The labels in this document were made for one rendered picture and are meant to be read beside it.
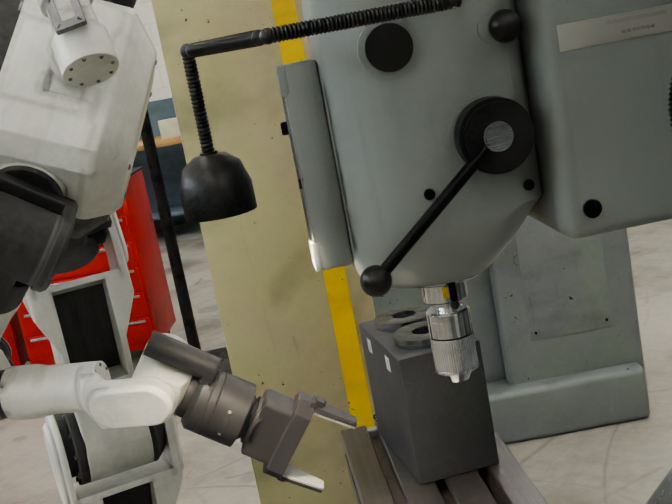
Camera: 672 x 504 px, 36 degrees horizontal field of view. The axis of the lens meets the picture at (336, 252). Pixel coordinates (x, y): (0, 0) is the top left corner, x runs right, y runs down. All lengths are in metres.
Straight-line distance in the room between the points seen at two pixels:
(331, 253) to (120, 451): 0.73
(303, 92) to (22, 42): 0.44
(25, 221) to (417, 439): 0.61
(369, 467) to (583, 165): 0.73
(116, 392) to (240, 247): 1.52
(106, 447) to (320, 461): 1.40
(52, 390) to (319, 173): 0.53
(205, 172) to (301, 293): 1.87
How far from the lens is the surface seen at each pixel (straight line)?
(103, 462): 1.70
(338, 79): 0.99
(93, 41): 1.23
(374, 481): 1.53
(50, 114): 1.30
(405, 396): 1.44
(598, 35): 0.99
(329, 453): 3.01
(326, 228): 1.06
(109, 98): 1.32
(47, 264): 1.23
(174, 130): 9.40
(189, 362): 1.34
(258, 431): 1.38
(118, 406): 1.36
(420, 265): 1.02
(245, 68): 2.78
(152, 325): 5.72
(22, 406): 1.43
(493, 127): 0.96
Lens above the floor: 1.58
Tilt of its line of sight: 12 degrees down
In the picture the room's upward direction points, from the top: 11 degrees counter-clockwise
